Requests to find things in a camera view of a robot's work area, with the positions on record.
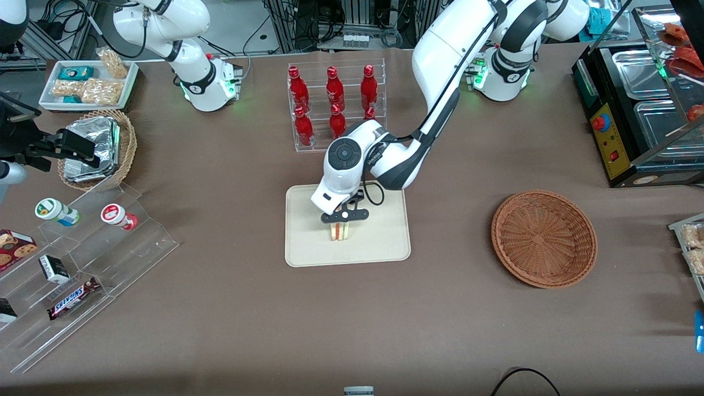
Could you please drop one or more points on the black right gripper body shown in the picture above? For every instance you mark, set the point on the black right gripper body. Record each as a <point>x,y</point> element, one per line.
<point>39,149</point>

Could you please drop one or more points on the triangle sandwich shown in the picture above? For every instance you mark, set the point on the triangle sandwich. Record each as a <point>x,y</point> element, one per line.
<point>341,232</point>

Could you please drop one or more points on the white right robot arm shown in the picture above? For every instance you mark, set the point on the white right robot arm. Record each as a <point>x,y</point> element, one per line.
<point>192,66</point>

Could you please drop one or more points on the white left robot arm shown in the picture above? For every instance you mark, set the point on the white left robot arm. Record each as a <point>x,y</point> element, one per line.
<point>440,60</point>

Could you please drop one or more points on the beige rectangular tray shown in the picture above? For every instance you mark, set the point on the beige rectangular tray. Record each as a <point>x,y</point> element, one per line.
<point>379,236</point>

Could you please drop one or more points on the light wicker basket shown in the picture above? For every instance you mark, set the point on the light wicker basket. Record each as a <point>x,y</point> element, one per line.
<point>127,144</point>

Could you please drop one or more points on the white rectangular snack tray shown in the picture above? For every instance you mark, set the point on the white rectangular snack tray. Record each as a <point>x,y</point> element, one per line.
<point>49,99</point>

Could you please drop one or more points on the brown round wicker basket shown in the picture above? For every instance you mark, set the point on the brown round wicker basket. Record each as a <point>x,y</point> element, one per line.
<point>542,239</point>

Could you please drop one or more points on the metal edged snack tray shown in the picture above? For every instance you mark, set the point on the metal edged snack tray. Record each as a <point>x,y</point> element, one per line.
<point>677,226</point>

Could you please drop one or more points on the silver foil wrapped pack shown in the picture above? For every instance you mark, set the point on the silver foil wrapped pack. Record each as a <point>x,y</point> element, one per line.
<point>96,135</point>
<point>82,171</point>

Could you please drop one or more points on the small teal snack pack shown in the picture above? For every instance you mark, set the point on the small teal snack pack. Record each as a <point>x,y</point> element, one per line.
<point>71,99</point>

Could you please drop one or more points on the green lid yogurt bottle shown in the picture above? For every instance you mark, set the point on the green lid yogurt bottle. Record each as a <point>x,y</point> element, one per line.
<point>55,211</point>

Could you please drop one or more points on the clear bag of crackers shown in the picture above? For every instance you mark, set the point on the clear bag of crackers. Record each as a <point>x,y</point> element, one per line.
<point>67,88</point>
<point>103,91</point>

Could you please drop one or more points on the red lid yogurt bottle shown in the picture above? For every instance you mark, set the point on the red lid yogurt bottle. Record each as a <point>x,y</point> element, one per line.
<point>117,215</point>

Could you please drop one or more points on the clear acrylic bottle rack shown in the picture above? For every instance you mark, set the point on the clear acrylic bottle rack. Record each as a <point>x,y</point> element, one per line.
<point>308,148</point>

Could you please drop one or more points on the clear bag of peanuts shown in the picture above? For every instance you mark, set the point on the clear bag of peanuts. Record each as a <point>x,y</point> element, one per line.
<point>113,62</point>

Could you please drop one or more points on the red cola bottle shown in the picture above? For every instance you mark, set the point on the red cola bottle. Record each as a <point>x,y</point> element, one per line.
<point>303,129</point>
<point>298,91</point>
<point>336,122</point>
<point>369,88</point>
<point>369,114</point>
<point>334,91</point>

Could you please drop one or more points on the red cookie box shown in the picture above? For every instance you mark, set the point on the red cookie box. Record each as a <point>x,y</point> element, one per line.
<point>14,247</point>

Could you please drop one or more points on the clear acrylic stepped stand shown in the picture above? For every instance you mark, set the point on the clear acrylic stepped stand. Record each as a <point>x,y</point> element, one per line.
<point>126,258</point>

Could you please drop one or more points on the small black white box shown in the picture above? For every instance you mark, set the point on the small black white box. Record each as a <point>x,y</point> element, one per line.
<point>53,268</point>

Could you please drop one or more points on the Snickers chocolate bar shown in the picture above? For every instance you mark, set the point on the Snickers chocolate bar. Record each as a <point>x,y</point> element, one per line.
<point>72,298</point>

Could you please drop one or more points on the grey small device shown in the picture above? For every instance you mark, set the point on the grey small device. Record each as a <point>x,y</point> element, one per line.
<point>358,391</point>

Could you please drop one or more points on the black snack pack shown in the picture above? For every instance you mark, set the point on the black snack pack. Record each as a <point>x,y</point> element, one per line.
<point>5,311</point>

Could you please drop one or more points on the white power strip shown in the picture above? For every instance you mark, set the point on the white power strip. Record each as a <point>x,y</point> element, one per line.
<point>356,40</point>

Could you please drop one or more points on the black food warmer machine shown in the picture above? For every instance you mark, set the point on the black food warmer machine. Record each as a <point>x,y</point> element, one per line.
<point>627,148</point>

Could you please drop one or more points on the teal bag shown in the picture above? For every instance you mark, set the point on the teal bag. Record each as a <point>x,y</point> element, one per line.
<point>597,21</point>

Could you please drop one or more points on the clear bag of snacks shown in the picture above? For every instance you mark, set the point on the clear bag of snacks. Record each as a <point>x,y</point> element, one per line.
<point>693,236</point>
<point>696,261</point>

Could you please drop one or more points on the blue object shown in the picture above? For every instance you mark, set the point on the blue object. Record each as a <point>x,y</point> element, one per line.
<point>699,331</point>

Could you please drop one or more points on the orange food in warmer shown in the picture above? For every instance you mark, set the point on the orange food in warmer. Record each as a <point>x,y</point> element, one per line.
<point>682,58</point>

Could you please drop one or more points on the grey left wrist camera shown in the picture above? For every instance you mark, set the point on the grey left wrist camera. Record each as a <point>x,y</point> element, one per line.
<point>328,199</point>

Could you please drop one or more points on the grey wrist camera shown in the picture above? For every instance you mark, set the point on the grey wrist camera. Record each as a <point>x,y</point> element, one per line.
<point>11,172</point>
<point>328,199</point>

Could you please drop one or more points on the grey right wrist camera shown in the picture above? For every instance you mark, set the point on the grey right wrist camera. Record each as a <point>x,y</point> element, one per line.
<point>11,172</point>

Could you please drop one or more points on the aluminium frame rack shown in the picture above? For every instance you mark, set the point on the aluminium frame rack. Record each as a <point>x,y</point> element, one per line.
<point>352,16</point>

